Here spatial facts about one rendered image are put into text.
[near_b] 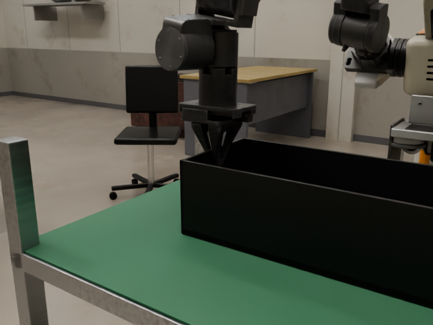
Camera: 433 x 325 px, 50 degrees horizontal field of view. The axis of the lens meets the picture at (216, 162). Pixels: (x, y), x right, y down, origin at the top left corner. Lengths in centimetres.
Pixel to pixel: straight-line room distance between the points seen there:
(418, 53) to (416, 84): 7
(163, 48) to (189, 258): 28
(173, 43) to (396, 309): 41
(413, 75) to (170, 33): 64
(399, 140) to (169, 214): 52
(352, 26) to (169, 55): 50
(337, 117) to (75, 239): 498
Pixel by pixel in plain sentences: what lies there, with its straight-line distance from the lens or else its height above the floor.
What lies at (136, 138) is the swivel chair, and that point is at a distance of 333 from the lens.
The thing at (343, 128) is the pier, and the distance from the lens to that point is 554.
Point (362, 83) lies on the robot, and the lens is 115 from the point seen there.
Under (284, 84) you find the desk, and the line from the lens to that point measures 500.
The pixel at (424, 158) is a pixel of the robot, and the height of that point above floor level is 84.
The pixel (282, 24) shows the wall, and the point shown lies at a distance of 588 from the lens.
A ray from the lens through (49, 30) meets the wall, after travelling 888.
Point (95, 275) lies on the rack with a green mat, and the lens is 60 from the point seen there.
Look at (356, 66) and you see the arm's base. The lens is 116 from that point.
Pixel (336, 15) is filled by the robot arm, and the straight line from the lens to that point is 106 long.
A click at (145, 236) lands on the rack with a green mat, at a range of 69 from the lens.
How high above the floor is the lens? 124
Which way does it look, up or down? 16 degrees down
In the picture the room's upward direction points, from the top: straight up
